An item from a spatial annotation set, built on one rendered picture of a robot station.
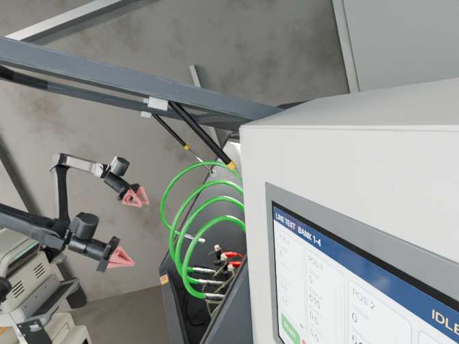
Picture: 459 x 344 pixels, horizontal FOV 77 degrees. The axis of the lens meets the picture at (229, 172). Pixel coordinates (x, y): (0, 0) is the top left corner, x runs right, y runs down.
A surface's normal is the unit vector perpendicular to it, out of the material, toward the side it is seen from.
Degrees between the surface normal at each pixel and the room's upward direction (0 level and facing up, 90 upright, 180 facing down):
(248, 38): 90
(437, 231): 76
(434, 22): 90
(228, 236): 90
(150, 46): 90
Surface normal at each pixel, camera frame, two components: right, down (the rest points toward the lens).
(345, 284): -0.95, 0.13
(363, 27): -0.06, 0.28
